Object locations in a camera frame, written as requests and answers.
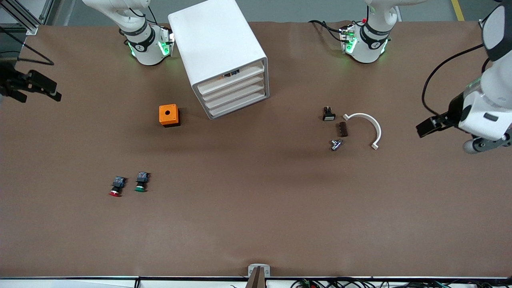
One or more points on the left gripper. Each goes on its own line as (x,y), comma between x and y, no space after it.
(453,112)

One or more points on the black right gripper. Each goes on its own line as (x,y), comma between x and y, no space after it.
(8,81)

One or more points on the beige cabinet drawer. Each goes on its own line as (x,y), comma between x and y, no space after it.
(233,86)
(236,94)
(238,103)
(224,81)

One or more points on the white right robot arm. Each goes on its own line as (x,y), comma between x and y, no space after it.
(146,48)

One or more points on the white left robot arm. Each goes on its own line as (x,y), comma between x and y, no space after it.
(366,48)

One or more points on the red push button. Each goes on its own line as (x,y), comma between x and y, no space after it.
(117,184)

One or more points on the green push button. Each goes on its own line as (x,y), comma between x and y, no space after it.
(141,180)

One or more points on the white curved pipe clamp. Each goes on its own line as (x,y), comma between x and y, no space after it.
(362,115)

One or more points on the brown terminal block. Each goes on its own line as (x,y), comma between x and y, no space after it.
(342,129)

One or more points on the chrome valve fitting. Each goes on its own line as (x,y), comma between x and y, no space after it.
(336,144)

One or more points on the orange box with hole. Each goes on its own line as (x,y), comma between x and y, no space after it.
(172,118)

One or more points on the aluminium frame profile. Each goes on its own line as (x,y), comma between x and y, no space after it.
(28,23)

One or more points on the small black switch block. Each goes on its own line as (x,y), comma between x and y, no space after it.
(328,115)

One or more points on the white table edge rail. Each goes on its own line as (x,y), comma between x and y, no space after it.
(80,282)

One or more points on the grey bracket with brown post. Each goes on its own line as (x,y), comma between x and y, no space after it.
(258,276)

